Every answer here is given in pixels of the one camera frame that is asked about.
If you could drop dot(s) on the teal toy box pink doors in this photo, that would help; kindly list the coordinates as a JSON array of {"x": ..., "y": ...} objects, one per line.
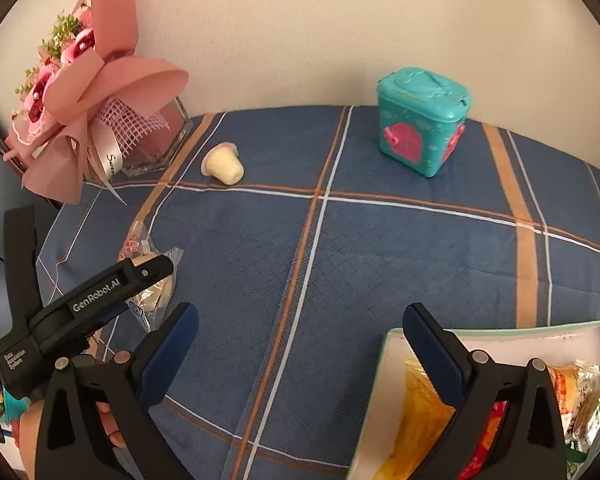
[{"x": 415, "y": 125}]

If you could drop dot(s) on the cream pudding cup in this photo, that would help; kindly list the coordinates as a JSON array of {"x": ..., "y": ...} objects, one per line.
[{"x": 225, "y": 165}]

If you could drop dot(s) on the blue plaid tablecloth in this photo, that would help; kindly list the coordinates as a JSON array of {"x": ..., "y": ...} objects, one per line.
[{"x": 380, "y": 260}]

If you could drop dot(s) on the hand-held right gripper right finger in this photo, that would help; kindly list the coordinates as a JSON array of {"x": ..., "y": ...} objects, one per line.
[{"x": 430, "y": 347}]

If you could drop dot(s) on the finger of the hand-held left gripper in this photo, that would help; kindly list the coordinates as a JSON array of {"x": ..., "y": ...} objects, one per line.
[
  {"x": 22, "y": 260},
  {"x": 150, "y": 272}
]

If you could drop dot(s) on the person's left hand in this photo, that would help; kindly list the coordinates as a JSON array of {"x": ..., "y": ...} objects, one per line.
[{"x": 109, "y": 425}]

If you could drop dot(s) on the green-edged clear cake packet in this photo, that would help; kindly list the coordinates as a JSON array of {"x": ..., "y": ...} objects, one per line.
[{"x": 587, "y": 400}]

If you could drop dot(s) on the yellow clear cake packet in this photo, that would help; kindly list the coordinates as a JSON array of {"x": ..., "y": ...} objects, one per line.
[{"x": 420, "y": 420}]

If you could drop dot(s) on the clear glass vase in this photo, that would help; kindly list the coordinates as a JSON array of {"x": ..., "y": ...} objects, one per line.
[{"x": 155, "y": 146}]

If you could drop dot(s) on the clear-wrapped white bun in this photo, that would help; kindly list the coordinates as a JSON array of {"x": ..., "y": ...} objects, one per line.
[{"x": 155, "y": 295}]

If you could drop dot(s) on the orange and white snack packet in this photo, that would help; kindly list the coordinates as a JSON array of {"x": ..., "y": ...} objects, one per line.
[{"x": 562, "y": 385}]

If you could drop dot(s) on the teal-rimmed white box tray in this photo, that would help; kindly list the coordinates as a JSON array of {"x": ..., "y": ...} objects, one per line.
[{"x": 375, "y": 430}]

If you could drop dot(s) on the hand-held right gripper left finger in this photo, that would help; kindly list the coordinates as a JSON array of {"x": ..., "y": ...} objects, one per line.
[{"x": 172, "y": 347}]

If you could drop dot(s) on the colourful plastic toys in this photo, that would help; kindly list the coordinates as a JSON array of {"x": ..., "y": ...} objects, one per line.
[{"x": 10, "y": 405}]

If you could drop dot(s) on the pink flower bouquet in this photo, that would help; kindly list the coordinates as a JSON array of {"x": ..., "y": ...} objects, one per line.
[{"x": 105, "y": 80}]

